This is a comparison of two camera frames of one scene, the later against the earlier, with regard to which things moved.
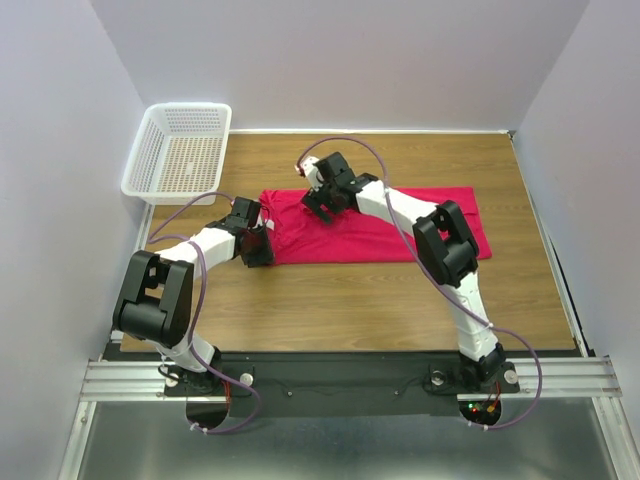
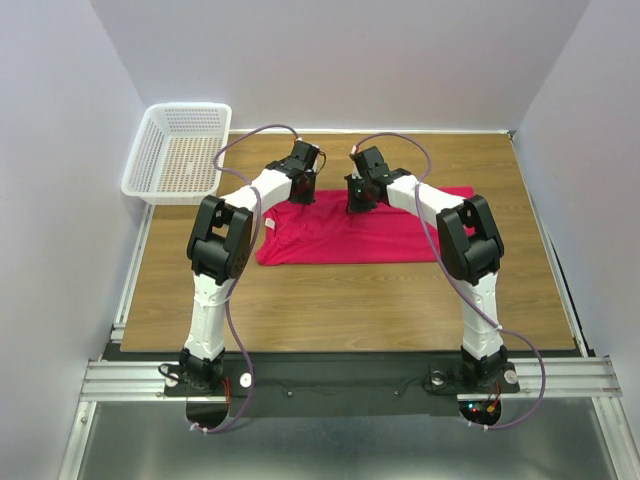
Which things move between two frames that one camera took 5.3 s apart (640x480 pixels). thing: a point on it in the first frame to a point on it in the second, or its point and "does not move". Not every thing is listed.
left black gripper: [266, 255] to [308, 198]
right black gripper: [315, 199] to [353, 204]
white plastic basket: [178, 151] does not move
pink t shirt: [353, 237] does not move
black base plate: [337, 386] does not move
